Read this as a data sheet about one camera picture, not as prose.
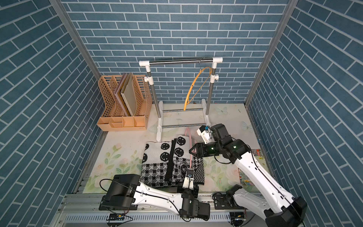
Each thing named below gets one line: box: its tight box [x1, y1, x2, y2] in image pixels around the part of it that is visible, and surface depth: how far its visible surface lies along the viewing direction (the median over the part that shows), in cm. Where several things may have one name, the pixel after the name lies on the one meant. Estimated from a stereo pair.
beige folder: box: [120, 72, 137, 117], surface depth 94 cm
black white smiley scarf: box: [139, 135, 205, 188], surface depth 85 cm
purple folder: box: [113, 73, 131, 117], surface depth 92 cm
